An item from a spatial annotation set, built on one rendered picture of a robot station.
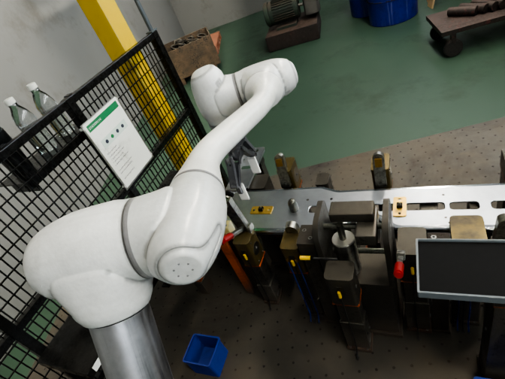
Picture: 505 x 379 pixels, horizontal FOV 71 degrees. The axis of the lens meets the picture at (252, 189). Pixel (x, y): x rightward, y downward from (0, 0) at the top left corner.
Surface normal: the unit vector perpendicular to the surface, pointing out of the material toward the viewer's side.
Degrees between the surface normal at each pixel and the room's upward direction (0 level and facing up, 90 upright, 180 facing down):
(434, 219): 0
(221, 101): 87
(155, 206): 13
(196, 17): 90
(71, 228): 20
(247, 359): 0
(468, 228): 0
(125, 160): 90
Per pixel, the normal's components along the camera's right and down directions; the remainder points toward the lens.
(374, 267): -0.33, -0.74
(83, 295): -0.08, 0.26
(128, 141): 0.90, -0.05
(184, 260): 0.17, 0.58
